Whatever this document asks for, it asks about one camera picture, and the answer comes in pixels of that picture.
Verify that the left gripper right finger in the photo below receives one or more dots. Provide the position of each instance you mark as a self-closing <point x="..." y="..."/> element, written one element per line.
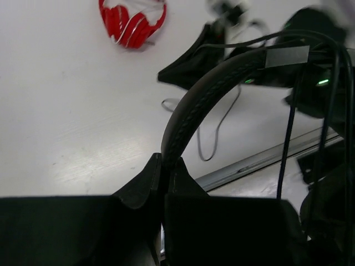
<point x="210" y="230"/>

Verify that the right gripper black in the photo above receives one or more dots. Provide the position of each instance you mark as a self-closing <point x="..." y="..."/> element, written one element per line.
<point x="280" y="65"/>

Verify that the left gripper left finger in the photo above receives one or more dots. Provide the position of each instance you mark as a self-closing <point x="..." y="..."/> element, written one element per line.
<point x="119" y="229"/>

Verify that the black headset with cable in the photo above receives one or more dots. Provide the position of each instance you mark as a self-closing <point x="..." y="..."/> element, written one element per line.
<point x="206" y="93"/>

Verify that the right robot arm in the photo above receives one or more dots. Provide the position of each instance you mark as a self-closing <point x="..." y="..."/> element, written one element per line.
<point x="312" y="101"/>

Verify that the red headphones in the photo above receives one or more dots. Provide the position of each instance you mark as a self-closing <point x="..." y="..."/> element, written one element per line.
<point x="131" y="32"/>

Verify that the aluminium rail front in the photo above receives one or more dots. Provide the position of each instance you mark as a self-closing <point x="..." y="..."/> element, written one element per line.
<point x="298" y="145"/>

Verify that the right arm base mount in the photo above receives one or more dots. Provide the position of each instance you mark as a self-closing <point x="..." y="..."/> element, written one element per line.
<point x="330" y="160"/>

